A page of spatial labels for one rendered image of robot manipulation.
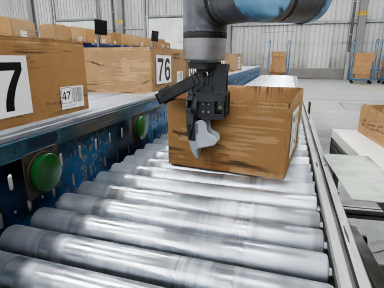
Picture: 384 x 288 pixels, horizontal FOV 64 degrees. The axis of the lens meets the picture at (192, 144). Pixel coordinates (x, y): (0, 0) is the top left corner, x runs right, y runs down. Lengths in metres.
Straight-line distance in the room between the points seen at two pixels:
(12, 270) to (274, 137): 0.53
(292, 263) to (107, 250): 0.26
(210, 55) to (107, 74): 0.70
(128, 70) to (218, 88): 0.62
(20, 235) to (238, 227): 0.34
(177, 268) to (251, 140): 0.37
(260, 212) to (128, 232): 0.24
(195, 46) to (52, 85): 0.32
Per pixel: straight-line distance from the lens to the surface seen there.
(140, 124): 0.92
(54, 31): 7.85
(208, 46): 0.63
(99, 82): 1.28
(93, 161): 0.81
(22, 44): 0.68
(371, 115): 1.19
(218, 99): 0.63
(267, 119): 0.69
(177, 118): 0.76
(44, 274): 0.46
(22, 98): 0.67
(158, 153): 0.89
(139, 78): 1.20
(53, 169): 0.63
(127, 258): 0.46
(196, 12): 0.63
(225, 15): 0.58
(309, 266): 0.47
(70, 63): 0.78
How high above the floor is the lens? 1.01
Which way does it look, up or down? 16 degrees down
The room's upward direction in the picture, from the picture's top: straight up
